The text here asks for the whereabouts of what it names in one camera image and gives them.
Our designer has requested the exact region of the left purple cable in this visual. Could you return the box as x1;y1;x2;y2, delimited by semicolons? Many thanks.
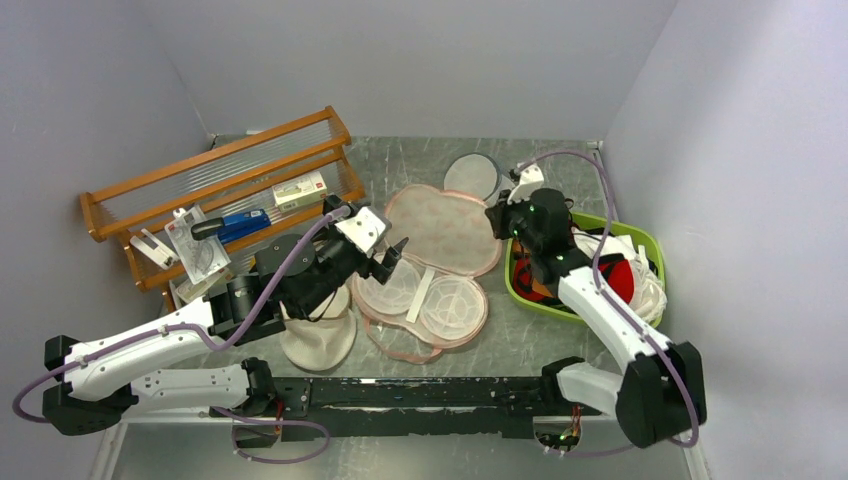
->
11;205;351;425

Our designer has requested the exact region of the orange wooden shelf rack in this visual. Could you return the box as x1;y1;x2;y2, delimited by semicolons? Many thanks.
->
79;106;365;311

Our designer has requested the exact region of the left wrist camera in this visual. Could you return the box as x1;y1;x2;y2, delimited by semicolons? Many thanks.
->
335;206;392;256

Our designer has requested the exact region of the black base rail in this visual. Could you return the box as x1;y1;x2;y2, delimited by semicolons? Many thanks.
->
233;376;595;441

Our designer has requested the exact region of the red black garment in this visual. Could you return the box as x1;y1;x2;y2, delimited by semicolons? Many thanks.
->
510;254;636;309

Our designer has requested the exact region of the white garment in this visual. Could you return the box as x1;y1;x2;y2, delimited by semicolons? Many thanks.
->
572;227;667;326

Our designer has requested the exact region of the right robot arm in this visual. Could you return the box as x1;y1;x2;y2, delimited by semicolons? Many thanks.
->
485;188;707;448

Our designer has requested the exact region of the small white box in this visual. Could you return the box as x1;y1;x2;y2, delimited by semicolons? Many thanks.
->
173;275;226;305

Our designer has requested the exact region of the white staples box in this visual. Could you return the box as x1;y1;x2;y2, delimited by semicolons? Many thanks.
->
272;171;328;213

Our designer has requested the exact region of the blue black stapler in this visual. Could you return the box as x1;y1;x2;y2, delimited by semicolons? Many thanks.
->
190;209;271;245

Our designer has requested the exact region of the cream bra laundry bag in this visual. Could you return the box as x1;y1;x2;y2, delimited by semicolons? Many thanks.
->
280;286;357;372

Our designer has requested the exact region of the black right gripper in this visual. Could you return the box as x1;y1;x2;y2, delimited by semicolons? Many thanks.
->
486;186;542;254

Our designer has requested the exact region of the floral mesh bra laundry bag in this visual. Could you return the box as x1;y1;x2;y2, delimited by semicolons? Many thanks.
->
352;184;502;364

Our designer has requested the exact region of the purple cable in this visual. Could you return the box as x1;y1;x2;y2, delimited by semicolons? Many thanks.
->
11;205;351;425
516;149;701;452

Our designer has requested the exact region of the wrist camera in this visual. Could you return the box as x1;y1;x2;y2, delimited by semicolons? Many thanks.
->
335;206;392;256
507;164;544;204

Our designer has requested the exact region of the clear ruler set packet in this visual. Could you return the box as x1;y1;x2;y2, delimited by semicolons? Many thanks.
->
164;205;231;284

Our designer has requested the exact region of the white round mesh laundry bag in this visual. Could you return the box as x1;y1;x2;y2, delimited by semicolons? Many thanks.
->
442;152;514;206

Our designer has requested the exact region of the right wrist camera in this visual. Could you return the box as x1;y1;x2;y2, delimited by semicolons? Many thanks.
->
507;164;544;204

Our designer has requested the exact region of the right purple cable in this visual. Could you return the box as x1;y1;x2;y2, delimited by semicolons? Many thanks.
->
516;149;701;452

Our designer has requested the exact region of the orange bra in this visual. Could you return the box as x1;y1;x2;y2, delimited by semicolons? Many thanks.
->
528;279;556;302

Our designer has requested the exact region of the green plastic basket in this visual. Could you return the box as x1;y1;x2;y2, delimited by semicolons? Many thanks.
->
504;213;667;329

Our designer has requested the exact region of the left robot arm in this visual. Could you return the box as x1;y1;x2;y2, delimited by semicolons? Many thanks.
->
37;224;408;436

